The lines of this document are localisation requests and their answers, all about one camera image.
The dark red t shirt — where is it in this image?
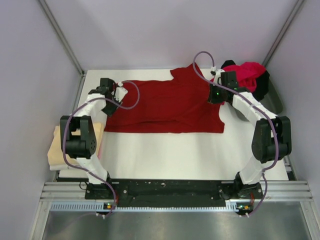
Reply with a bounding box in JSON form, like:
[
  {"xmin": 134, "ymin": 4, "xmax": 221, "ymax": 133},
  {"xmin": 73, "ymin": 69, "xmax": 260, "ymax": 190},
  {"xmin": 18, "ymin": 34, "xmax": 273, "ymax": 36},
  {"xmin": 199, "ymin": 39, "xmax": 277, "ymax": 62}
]
[{"xmin": 104, "ymin": 64, "xmax": 225, "ymax": 134}]

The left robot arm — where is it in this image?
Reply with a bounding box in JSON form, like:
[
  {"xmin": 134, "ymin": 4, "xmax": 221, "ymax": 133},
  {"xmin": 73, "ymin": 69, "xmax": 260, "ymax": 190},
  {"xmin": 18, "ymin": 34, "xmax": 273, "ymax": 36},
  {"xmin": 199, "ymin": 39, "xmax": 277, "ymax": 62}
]
[{"xmin": 59, "ymin": 78, "xmax": 128, "ymax": 199}]

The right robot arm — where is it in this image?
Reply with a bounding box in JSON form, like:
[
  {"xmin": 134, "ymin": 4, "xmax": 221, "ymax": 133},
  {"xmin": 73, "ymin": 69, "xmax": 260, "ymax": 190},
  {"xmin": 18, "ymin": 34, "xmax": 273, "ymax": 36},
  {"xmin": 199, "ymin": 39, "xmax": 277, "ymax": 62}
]
[{"xmin": 207, "ymin": 67, "xmax": 292, "ymax": 200}]

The bright red t shirt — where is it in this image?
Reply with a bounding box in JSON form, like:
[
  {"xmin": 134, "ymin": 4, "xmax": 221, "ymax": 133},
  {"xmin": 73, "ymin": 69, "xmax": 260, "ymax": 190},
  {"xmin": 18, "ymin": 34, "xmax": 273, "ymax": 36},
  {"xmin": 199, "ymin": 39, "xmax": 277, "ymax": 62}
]
[{"xmin": 221, "ymin": 60, "xmax": 266, "ymax": 93}]

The black t shirt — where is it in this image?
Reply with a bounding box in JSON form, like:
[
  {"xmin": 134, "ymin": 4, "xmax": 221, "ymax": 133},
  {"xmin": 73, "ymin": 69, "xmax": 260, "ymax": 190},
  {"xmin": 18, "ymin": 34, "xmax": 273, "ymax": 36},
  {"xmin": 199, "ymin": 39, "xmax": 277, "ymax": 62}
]
[{"xmin": 219, "ymin": 59, "xmax": 271, "ymax": 102}]

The grey plastic tray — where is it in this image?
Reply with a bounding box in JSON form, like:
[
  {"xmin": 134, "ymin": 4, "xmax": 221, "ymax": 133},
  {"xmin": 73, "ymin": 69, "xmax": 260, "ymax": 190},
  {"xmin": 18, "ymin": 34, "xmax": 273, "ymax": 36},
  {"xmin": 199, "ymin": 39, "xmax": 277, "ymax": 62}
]
[{"xmin": 233, "ymin": 79, "xmax": 285, "ymax": 122}]

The folded beige t shirt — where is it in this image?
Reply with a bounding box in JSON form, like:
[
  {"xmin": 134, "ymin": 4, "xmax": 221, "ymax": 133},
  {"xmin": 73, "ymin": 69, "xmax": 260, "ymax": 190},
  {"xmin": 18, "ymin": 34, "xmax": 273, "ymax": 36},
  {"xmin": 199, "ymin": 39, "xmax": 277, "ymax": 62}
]
[{"xmin": 47, "ymin": 122, "xmax": 104, "ymax": 165}]

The folded white t shirt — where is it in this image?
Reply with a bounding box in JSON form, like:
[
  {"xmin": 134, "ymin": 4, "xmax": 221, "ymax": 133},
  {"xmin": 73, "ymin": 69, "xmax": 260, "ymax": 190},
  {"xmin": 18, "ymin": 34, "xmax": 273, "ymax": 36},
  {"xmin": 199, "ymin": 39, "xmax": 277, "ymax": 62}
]
[{"xmin": 49, "ymin": 164, "xmax": 83, "ymax": 171}]

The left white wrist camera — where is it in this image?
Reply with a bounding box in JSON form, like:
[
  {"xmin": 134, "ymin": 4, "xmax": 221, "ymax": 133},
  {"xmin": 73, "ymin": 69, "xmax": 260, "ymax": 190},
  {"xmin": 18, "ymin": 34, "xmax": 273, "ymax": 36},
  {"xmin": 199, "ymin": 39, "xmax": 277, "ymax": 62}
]
[{"xmin": 114, "ymin": 81, "xmax": 128, "ymax": 103}]

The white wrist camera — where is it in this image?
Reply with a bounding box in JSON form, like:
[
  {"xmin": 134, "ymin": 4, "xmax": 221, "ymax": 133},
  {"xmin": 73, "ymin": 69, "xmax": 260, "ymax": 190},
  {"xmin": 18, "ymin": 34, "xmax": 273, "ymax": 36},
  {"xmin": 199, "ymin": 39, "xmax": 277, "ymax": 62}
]
[
  {"xmin": 210, "ymin": 66, "xmax": 225, "ymax": 76},
  {"xmin": 114, "ymin": 81, "xmax": 128, "ymax": 103}
]

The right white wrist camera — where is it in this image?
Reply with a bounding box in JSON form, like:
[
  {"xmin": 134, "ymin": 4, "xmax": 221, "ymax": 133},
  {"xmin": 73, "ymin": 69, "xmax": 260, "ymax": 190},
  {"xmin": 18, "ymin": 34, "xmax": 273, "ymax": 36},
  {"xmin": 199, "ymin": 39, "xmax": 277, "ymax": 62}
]
[{"xmin": 210, "ymin": 66, "xmax": 225, "ymax": 76}]

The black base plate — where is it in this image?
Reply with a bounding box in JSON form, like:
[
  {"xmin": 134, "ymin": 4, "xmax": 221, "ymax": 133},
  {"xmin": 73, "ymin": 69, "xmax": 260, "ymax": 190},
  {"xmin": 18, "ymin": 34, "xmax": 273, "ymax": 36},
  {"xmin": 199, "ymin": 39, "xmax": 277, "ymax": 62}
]
[{"xmin": 85, "ymin": 178, "xmax": 263, "ymax": 207}]

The left aluminium corner post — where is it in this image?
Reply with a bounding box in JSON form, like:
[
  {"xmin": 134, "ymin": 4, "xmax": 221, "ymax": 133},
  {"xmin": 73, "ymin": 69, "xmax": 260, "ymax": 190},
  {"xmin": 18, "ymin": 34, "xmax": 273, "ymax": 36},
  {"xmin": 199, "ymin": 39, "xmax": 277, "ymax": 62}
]
[{"xmin": 37, "ymin": 0, "xmax": 86, "ymax": 76}]

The aluminium corner post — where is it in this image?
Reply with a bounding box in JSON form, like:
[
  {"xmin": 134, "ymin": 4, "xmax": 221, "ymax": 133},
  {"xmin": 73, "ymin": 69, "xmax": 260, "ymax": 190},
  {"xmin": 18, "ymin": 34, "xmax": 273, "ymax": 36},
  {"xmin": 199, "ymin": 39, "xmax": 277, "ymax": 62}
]
[
  {"xmin": 262, "ymin": 0, "xmax": 306, "ymax": 67},
  {"xmin": 37, "ymin": 0, "xmax": 86, "ymax": 76}
]

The aluminium front rail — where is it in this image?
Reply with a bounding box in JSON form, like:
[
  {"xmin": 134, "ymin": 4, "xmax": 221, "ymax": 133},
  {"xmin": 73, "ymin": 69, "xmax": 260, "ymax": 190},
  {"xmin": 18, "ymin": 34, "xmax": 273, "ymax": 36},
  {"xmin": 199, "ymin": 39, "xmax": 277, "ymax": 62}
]
[{"xmin": 40, "ymin": 179, "xmax": 313, "ymax": 202}]

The grey slotted cable duct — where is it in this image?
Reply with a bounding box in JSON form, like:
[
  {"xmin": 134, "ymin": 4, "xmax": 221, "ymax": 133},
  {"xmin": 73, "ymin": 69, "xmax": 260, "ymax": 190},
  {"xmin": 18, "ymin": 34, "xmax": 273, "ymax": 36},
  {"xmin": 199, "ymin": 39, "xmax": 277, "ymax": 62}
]
[{"xmin": 50, "ymin": 201, "xmax": 252, "ymax": 213}]

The right aluminium corner post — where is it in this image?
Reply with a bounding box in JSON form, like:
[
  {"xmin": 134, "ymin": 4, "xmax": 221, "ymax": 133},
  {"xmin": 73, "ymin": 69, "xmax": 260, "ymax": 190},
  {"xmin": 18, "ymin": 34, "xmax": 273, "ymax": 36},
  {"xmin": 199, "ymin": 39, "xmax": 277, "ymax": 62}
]
[{"xmin": 262, "ymin": 0, "xmax": 306, "ymax": 67}]

